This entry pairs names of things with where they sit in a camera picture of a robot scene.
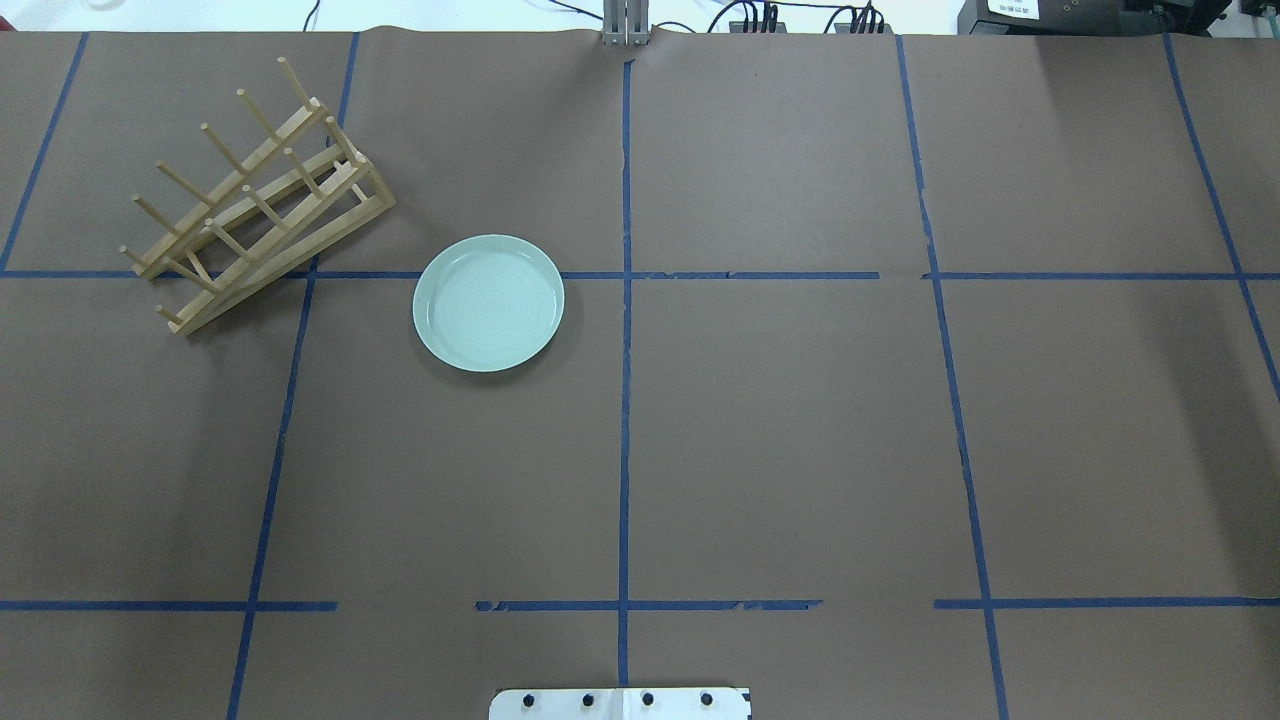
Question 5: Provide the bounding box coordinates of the light green plate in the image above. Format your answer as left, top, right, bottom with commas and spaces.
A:
411, 234, 566, 373

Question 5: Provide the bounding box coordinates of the brown paper table cover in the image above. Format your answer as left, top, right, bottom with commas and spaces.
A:
3, 28, 1277, 719

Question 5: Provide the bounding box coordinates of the wooden dish rack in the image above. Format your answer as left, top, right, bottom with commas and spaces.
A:
118, 56, 397, 336

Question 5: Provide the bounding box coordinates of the black desktop box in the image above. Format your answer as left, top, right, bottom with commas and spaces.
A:
956, 1, 1230, 37

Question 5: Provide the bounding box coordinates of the aluminium frame post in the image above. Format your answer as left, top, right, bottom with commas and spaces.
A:
602, 0, 652, 47

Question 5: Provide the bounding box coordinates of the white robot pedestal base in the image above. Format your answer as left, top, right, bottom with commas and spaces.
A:
488, 685, 753, 719

